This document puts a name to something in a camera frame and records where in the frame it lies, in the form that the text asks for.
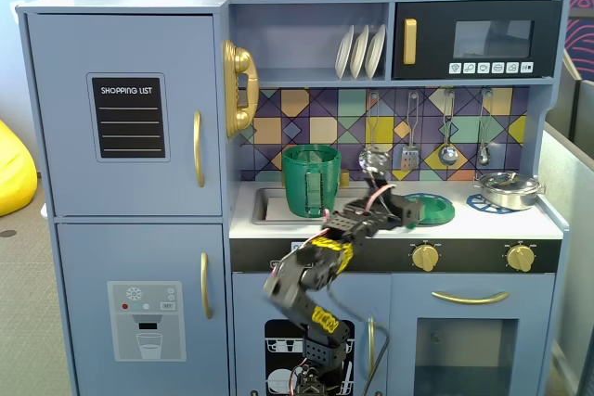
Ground yellow bean bag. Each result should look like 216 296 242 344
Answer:
0 119 39 219

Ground steel cooking pot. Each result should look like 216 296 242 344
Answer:
472 176 546 212

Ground blue freezer door with dispenser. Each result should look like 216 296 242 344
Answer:
56 223 231 396

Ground black toy microwave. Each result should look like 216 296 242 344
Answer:
391 0 564 82

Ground black shopping list board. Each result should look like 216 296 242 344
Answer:
86 72 171 163

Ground blue oven door with window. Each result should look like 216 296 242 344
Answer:
390 273 557 396

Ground white plate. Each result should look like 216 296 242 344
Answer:
349 24 371 81
335 24 355 81
364 23 388 80

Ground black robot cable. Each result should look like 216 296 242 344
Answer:
324 287 392 396

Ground gold microwave handle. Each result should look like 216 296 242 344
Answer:
402 18 419 66

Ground green toy plate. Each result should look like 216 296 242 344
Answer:
401 193 457 230

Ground small metal spoon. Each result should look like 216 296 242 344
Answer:
476 88 494 167

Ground tall blue fridge door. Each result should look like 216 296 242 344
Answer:
26 13 224 217

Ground gold stove knob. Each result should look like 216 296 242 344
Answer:
411 242 442 274
505 242 536 274

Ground gold oven handle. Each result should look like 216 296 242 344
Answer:
431 289 511 306

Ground gold toy telephone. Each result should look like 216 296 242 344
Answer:
222 38 261 139

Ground metal ladle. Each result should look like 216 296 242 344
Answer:
437 89 460 167

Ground metal slotted spatula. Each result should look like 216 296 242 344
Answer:
400 92 421 172

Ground gold dishwasher handle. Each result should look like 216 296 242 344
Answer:
367 314 377 381

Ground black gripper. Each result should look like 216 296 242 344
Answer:
355 191 425 234

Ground grey toy sink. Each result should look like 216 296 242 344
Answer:
251 186 383 226

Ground metal skimmer spoon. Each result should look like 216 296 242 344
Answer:
358 92 393 179

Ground steel pot lid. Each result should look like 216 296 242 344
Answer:
478 171 540 192

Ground grey office partition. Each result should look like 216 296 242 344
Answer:
533 75 594 396

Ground long gold fridge handle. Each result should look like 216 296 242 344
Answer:
192 110 207 189

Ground green ribbed container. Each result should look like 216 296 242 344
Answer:
281 144 343 220

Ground short gold fridge handle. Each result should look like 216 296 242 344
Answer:
200 251 215 321

